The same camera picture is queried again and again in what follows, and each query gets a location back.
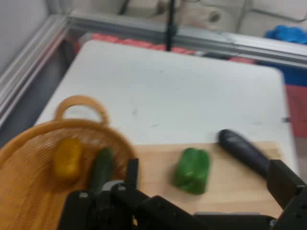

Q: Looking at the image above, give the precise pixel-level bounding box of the blue cloth bundle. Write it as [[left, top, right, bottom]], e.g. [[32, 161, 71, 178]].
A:
[[265, 24, 307, 45]]

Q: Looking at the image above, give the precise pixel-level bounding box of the yellow bell pepper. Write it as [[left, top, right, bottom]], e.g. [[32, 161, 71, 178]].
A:
[[53, 138, 83, 184]]

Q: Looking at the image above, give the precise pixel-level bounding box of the dark green cucumber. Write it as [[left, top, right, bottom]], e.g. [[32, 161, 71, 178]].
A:
[[89, 148, 113, 194]]

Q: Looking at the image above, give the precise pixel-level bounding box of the beige cushioned sofa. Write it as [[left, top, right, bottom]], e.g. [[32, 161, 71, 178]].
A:
[[71, 0, 307, 38]]

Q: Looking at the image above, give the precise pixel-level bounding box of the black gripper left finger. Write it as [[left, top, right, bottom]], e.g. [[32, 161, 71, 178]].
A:
[[59, 158, 154, 230]]

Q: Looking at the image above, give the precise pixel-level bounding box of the black tripod stand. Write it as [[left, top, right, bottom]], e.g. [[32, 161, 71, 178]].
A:
[[165, 0, 178, 52]]

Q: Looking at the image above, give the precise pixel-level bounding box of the purple eggplant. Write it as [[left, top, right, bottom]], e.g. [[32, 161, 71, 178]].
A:
[[218, 129, 272, 180]]

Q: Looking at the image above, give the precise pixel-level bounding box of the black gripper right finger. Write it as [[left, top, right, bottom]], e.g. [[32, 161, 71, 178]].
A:
[[266, 159, 307, 230]]

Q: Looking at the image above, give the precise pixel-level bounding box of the long aluminium frame rail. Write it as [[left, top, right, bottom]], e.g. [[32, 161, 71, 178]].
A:
[[0, 14, 70, 125]]

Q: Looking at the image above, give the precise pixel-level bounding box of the green bell pepper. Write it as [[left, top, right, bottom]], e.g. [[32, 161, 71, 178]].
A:
[[174, 148, 211, 195]]

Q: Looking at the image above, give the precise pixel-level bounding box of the wooden cutting board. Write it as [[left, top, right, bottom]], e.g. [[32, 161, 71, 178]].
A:
[[130, 141, 283, 219]]

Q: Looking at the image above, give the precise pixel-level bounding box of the dark blue floor mat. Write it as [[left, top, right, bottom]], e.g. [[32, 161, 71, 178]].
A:
[[256, 59, 307, 87]]

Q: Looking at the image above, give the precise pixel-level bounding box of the short aluminium frame rail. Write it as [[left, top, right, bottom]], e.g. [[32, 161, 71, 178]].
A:
[[68, 11, 307, 63]]

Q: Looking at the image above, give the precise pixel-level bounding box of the woven wicker basket with handles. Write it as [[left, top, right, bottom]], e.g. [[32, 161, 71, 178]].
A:
[[0, 95, 139, 230]]

